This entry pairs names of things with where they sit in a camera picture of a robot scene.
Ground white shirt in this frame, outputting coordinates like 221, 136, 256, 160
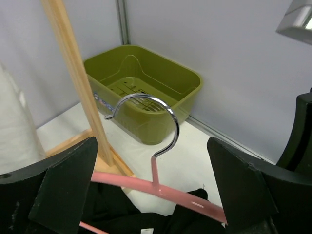
0, 65, 46, 174

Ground pink hanger with black shirt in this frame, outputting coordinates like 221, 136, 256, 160
79, 94, 229, 234

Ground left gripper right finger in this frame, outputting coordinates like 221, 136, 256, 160
207, 137, 312, 234

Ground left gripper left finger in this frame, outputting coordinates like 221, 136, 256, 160
0, 136, 98, 234

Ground wooden clothes rack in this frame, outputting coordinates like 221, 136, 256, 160
41, 0, 136, 178

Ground black shirt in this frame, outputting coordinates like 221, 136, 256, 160
81, 182, 226, 234

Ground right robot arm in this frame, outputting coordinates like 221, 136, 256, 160
276, 92, 312, 176

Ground green plastic basket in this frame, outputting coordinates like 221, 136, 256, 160
84, 45, 202, 145

